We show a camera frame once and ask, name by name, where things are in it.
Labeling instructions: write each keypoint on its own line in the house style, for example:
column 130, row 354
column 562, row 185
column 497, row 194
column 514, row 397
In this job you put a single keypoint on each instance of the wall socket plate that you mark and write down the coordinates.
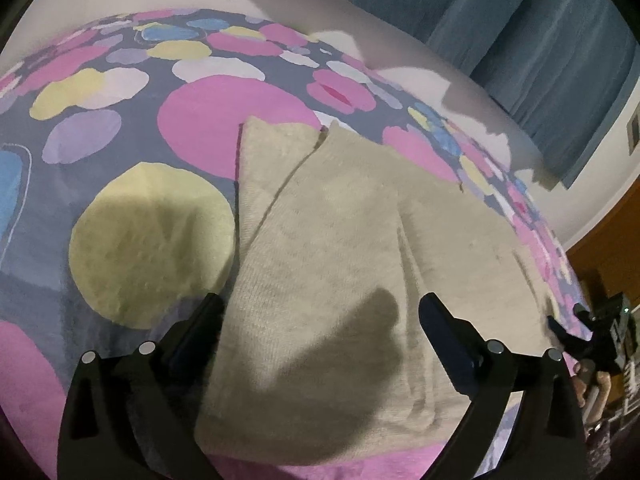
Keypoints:
column 633, row 131

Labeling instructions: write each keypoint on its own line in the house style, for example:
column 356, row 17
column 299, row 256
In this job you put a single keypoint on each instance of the person's right hand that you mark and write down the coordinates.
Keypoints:
column 584, row 385

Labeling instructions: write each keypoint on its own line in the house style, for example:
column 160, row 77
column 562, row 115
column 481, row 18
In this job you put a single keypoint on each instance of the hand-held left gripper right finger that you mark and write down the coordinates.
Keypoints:
column 445, row 342

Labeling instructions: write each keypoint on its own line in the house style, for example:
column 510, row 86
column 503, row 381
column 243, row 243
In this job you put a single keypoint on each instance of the beige floral knit sweater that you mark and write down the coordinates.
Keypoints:
column 340, row 240

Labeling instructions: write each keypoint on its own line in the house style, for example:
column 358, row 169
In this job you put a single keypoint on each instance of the colourful dotted bed sheet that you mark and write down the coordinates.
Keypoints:
column 125, row 125

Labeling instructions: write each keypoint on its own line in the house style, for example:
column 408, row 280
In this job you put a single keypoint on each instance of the person's right forearm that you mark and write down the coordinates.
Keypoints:
column 602, row 447

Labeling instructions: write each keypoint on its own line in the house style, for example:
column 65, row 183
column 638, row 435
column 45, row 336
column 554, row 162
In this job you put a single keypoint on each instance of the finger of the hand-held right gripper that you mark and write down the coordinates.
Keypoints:
column 584, row 312
column 559, row 329

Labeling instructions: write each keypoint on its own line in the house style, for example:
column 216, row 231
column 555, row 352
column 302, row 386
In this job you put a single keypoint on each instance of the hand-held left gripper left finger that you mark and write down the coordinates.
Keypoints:
column 192, row 342

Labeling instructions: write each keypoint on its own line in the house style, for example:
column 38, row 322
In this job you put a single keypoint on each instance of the wooden furniture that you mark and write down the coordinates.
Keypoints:
column 605, row 240

